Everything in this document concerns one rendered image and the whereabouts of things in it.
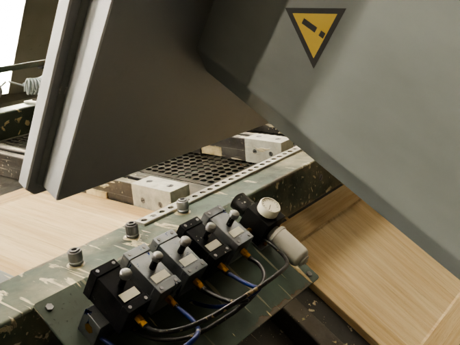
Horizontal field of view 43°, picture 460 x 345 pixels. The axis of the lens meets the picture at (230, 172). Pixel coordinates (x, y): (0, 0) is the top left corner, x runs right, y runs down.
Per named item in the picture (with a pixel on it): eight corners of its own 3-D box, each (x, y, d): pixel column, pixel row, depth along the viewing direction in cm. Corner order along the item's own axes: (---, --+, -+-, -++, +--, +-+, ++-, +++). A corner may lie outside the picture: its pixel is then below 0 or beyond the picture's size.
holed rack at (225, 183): (144, 226, 113) (144, 223, 113) (134, 223, 115) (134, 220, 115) (441, 83, 234) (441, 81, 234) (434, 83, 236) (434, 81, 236)
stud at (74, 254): (74, 269, 98) (72, 253, 97) (66, 265, 99) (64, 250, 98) (87, 263, 99) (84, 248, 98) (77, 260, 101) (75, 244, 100)
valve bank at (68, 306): (163, 376, 71) (48, 244, 79) (133, 430, 79) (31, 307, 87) (353, 230, 107) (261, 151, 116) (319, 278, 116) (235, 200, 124)
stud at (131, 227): (132, 241, 107) (130, 226, 106) (123, 238, 109) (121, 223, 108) (142, 236, 109) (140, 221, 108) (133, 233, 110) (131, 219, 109)
